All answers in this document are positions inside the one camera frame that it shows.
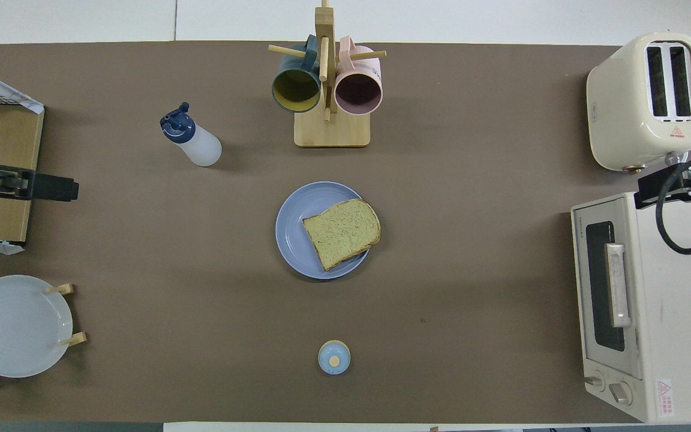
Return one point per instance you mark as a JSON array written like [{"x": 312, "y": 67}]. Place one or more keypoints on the blue round plate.
[{"x": 291, "y": 234}]

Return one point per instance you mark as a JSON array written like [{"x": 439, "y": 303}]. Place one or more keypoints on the wooden plate rack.
[{"x": 75, "y": 339}]

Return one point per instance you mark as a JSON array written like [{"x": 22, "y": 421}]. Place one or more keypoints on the toasted bread slice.
[{"x": 342, "y": 234}]

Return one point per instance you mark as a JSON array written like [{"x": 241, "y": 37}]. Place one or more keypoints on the white toaster oven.
[{"x": 675, "y": 324}]

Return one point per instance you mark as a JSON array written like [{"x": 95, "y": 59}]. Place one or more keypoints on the pale grey plate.
[{"x": 15, "y": 327}]

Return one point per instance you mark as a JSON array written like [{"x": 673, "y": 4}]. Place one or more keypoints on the seasoning bottle with blue cap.
[{"x": 201, "y": 147}]

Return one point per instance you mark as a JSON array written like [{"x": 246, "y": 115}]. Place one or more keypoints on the dark teal mug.
[{"x": 295, "y": 90}]

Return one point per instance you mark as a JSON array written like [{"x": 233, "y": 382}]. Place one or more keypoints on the pink ribbed mug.
[{"x": 357, "y": 93}]

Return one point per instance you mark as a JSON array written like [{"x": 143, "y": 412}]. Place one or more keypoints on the cream two-slot toaster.
[{"x": 618, "y": 114}]

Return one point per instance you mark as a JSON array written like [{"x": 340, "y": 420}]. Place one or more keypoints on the wooden mug tree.
[{"x": 333, "y": 129}]

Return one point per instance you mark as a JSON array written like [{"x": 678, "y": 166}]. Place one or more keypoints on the brown table mat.
[{"x": 141, "y": 240}]

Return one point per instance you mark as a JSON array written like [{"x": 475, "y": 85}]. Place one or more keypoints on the small blue call bell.
[{"x": 334, "y": 357}]

